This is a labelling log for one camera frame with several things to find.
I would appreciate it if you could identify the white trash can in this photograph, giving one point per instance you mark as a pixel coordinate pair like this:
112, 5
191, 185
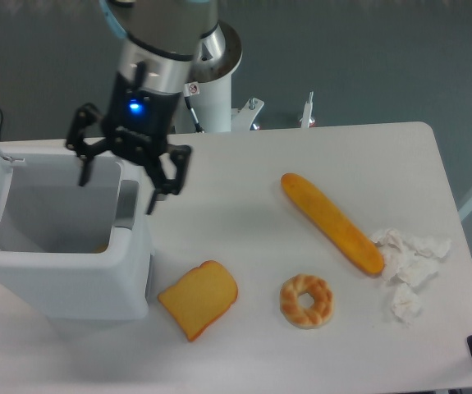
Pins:
49, 227

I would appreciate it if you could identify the orange toast slice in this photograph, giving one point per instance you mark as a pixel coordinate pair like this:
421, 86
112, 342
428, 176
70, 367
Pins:
200, 297

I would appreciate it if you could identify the braided ring bread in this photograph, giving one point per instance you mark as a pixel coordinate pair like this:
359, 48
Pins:
306, 301

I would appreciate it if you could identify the round bread roll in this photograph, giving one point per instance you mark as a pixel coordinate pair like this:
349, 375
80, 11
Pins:
100, 249

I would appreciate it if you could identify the crumpled white tissue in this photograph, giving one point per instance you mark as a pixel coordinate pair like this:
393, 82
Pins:
409, 262

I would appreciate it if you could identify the long orange baguette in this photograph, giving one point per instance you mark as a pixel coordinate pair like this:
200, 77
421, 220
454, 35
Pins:
333, 223

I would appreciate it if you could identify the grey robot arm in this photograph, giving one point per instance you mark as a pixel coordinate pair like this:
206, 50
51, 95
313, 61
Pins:
162, 41

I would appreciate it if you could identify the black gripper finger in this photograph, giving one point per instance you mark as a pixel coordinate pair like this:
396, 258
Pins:
179, 155
85, 116

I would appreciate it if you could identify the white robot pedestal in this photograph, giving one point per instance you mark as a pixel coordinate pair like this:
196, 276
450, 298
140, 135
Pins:
207, 103

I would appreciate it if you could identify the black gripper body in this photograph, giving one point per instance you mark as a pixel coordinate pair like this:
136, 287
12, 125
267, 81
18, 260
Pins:
138, 119

